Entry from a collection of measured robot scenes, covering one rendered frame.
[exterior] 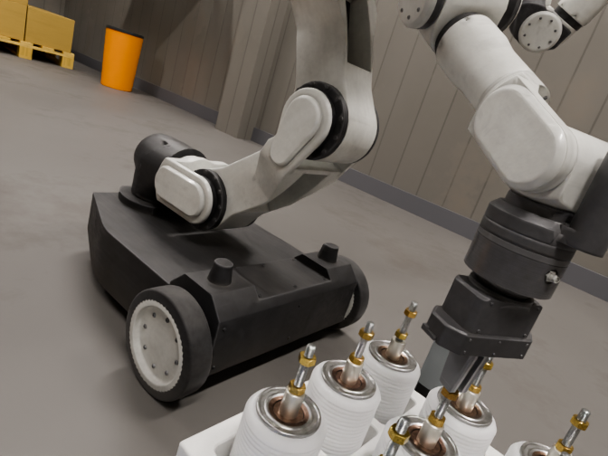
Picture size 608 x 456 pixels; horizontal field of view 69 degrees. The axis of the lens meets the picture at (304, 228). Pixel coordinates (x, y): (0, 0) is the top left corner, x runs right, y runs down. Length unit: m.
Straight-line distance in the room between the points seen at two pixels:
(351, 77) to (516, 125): 0.45
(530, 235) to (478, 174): 2.56
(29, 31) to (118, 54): 1.06
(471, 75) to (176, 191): 0.73
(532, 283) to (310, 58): 0.59
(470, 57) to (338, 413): 0.44
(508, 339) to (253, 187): 0.61
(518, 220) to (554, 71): 2.56
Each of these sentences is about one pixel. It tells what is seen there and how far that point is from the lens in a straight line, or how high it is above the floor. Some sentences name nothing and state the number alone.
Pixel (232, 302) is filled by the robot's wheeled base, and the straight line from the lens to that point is 0.81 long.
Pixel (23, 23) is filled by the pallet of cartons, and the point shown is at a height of 0.34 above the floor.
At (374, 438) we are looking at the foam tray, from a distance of 0.67.
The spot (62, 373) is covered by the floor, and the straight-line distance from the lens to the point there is 0.92.
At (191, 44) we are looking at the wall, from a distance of 4.91.
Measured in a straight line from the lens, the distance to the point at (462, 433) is 0.65.
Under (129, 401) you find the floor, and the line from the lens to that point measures 0.88.
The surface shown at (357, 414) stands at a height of 0.24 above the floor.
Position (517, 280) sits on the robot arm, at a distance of 0.45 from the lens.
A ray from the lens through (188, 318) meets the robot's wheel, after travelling 0.76.
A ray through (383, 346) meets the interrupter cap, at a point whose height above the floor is 0.25.
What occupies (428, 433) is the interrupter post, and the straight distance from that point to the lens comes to 0.57.
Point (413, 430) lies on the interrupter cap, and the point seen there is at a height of 0.25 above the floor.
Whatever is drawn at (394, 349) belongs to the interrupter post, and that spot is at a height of 0.27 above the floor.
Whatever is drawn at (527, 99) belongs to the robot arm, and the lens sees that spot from 0.45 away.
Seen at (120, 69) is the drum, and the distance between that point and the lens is 5.00.
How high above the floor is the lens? 0.59
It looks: 17 degrees down
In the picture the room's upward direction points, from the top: 18 degrees clockwise
